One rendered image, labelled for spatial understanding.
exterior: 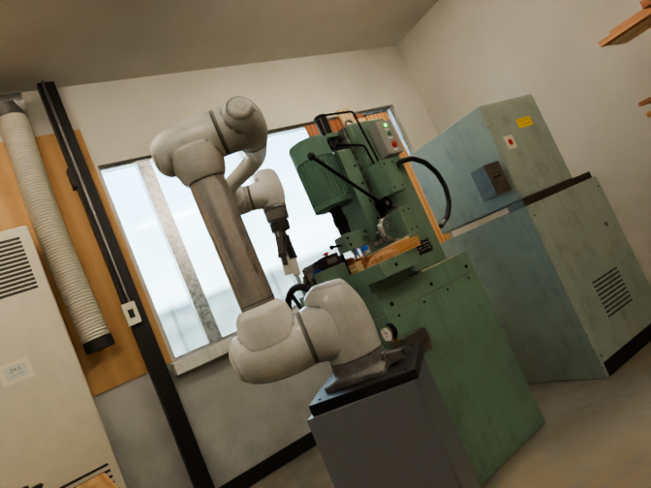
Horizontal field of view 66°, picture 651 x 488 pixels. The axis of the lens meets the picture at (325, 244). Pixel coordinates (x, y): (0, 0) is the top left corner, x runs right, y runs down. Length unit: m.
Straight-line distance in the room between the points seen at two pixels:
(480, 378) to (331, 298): 0.99
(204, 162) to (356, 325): 0.59
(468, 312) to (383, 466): 1.00
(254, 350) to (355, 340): 0.27
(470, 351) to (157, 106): 2.59
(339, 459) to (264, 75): 3.24
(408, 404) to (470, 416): 0.83
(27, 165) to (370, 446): 2.49
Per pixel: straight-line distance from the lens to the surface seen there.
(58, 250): 3.06
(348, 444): 1.36
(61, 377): 2.84
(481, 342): 2.22
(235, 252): 1.37
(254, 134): 1.43
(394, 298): 1.94
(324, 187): 2.11
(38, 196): 3.16
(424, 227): 2.32
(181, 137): 1.41
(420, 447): 1.33
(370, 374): 1.35
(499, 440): 2.22
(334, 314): 1.34
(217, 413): 3.26
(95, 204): 3.26
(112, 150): 3.50
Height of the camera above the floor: 0.88
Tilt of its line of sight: 5 degrees up
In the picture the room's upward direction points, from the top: 23 degrees counter-clockwise
